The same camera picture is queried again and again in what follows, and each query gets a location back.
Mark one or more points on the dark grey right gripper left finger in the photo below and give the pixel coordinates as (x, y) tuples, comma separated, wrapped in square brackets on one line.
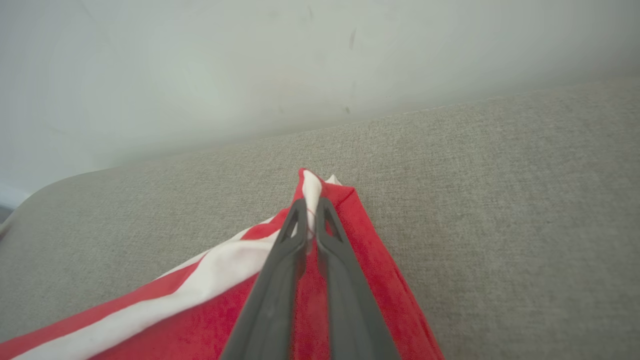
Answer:
[(272, 310)]

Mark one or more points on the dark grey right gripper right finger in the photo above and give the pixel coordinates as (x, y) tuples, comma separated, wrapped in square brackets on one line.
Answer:
[(350, 320)]

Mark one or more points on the red white striped garment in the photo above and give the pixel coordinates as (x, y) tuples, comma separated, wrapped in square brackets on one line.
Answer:
[(380, 280)]

